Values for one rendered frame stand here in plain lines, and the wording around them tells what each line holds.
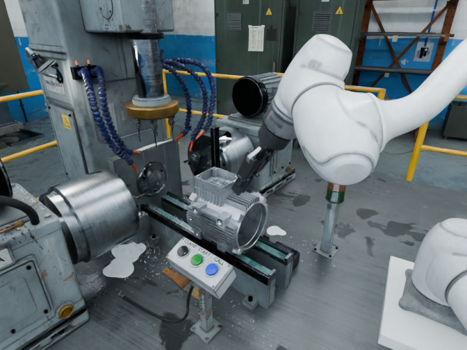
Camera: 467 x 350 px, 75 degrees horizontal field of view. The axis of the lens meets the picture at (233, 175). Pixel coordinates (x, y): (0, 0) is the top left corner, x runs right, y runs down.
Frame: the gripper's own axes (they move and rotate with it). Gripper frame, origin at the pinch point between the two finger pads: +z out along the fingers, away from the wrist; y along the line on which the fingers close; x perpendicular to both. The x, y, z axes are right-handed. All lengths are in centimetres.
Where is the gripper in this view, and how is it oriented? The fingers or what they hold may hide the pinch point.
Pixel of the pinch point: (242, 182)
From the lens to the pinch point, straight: 83.0
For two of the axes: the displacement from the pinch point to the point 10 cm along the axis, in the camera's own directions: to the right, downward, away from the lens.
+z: -3.9, 6.3, 6.7
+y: -6.5, 3.4, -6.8
